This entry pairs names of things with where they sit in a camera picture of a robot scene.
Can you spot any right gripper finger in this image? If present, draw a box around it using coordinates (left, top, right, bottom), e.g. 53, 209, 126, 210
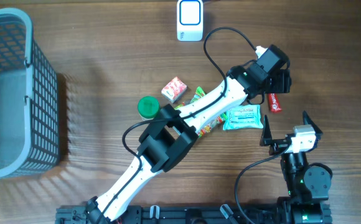
260, 115, 273, 146
302, 111, 323, 136

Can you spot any red candy bar wrapper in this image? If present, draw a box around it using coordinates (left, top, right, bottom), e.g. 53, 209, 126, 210
267, 93, 283, 113

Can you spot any teal tissue packet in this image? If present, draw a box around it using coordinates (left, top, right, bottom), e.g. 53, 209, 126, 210
223, 105, 263, 131

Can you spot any green Haribo candy bag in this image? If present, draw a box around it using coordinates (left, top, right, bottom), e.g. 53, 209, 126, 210
175, 86, 228, 138

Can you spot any small red white box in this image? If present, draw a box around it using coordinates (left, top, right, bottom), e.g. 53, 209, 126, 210
161, 77, 187, 103

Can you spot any green lid jar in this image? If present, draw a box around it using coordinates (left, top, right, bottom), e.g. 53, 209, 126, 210
138, 96, 160, 120

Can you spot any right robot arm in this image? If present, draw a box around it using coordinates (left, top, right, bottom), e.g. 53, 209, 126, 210
260, 112, 333, 224

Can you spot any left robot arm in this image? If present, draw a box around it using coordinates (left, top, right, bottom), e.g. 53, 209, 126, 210
86, 45, 290, 223

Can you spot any white barcode scanner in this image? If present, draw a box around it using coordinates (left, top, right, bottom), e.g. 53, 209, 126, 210
177, 0, 204, 42

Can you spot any grey plastic shopping basket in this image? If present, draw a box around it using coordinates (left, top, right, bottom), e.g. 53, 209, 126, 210
0, 8, 60, 179

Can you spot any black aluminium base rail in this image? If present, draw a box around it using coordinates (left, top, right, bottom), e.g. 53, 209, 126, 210
55, 203, 332, 224

